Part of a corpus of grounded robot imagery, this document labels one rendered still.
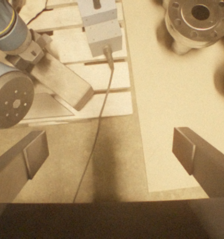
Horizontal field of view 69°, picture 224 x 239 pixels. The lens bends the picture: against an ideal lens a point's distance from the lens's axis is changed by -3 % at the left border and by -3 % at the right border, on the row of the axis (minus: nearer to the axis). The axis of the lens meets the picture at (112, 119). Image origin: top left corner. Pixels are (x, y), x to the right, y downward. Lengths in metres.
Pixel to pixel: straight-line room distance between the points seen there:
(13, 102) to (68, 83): 0.35
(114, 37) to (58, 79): 0.27
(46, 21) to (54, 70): 0.37
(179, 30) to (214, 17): 0.16
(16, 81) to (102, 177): 0.67
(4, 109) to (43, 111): 0.47
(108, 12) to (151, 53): 0.36
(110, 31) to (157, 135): 0.51
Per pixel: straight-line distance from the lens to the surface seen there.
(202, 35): 0.80
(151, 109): 0.87
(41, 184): 0.97
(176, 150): 0.16
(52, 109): 0.76
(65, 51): 0.86
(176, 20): 0.81
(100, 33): 0.74
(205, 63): 1.04
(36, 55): 0.56
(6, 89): 0.30
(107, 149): 0.86
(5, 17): 0.50
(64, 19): 0.96
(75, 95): 0.62
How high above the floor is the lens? 0.85
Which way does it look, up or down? 82 degrees down
